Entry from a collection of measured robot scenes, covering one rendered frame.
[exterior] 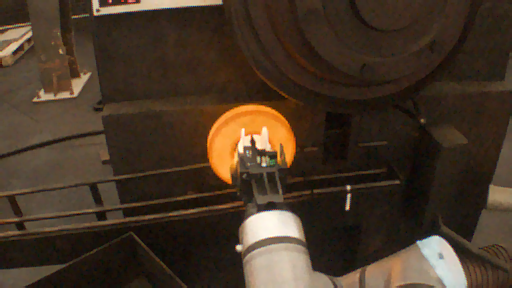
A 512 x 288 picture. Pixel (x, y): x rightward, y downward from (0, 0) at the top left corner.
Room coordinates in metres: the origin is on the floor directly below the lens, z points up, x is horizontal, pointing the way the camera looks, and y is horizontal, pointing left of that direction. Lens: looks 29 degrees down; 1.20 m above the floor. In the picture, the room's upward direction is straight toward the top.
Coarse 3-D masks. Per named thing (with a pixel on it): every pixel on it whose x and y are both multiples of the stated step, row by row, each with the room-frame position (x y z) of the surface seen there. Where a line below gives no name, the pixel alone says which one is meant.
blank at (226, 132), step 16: (240, 112) 0.64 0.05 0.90; (256, 112) 0.64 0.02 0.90; (272, 112) 0.65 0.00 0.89; (224, 128) 0.63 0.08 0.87; (240, 128) 0.63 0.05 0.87; (256, 128) 0.64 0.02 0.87; (272, 128) 0.64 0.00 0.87; (288, 128) 0.65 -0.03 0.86; (208, 144) 0.63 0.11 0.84; (224, 144) 0.63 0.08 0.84; (272, 144) 0.64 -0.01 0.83; (288, 144) 0.65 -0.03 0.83; (224, 160) 0.63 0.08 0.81; (288, 160) 0.65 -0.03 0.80; (224, 176) 0.63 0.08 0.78
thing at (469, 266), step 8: (480, 248) 0.68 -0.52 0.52; (488, 248) 0.67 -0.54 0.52; (496, 248) 0.66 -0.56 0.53; (504, 248) 0.65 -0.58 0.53; (456, 256) 0.65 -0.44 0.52; (464, 256) 0.65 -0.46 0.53; (472, 256) 0.64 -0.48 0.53; (496, 256) 0.63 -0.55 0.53; (504, 256) 0.63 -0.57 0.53; (464, 264) 0.62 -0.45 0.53; (472, 264) 0.61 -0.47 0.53; (480, 264) 0.61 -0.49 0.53; (488, 264) 0.61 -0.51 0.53; (464, 272) 0.59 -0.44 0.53; (472, 272) 0.59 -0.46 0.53; (480, 272) 0.59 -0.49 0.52; (488, 272) 0.59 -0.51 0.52; (496, 272) 0.59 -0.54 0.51; (504, 272) 0.59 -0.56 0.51; (472, 280) 0.58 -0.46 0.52; (480, 280) 0.58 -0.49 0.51; (488, 280) 0.58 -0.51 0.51; (496, 280) 0.58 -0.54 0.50; (504, 280) 0.58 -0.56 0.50
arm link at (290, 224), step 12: (252, 216) 0.44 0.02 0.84; (264, 216) 0.43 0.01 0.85; (276, 216) 0.43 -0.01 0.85; (288, 216) 0.44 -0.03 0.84; (240, 228) 0.44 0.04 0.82; (252, 228) 0.42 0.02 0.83; (264, 228) 0.41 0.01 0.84; (276, 228) 0.41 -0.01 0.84; (288, 228) 0.41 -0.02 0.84; (300, 228) 0.43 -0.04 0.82; (240, 240) 0.42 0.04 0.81; (252, 240) 0.40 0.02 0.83
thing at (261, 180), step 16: (240, 160) 0.54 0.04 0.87; (256, 160) 0.52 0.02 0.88; (272, 160) 0.53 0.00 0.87; (240, 176) 0.50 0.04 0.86; (256, 176) 0.50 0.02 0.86; (272, 176) 0.50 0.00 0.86; (240, 192) 0.51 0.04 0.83; (256, 192) 0.48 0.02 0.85; (272, 192) 0.49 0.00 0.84; (256, 208) 0.45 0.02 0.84; (272, 208) 0.48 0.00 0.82; (288, 208) 0.46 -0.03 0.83
